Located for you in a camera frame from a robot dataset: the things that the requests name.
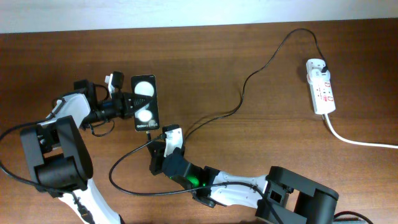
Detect black Samsung Galaxy phone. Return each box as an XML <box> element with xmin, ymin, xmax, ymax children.
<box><xmin>131</xmin><ymin>75</ymin><xmax>160</xmax><ymax>131</ymax></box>

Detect black USB charger cable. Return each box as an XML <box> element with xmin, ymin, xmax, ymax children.
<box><xmin>146</xmin><ymin>28</ymin><xmax>328</xmax><ymax>147</ymax></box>

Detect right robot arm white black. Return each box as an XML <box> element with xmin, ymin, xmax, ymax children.
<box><xmin>148</xmin><ymin>141</ymin><xmax>339</xmax><ymax>224</ymax></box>

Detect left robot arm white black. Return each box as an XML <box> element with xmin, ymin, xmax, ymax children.
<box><xmin>21</xmin><ymin>80</ymin><xmax>156</xmax><ymax>223</ymax></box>

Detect white USB charger adapter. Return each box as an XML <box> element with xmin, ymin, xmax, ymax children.
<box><xmin>305</xmin><ymin>58</ymin><xmax>330</xmax><ymax>85</ymax></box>

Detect white power strip red switches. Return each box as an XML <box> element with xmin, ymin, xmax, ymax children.
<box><xmin>307</xmin><ymin>76</ymin><xmax>336</xmax><ymax>115</ymax></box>

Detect white power strip cord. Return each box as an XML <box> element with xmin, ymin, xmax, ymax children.
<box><xmin>323</xmin><ymin>113</ymin><xmax>398</xmax><ymax>149</ymax></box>

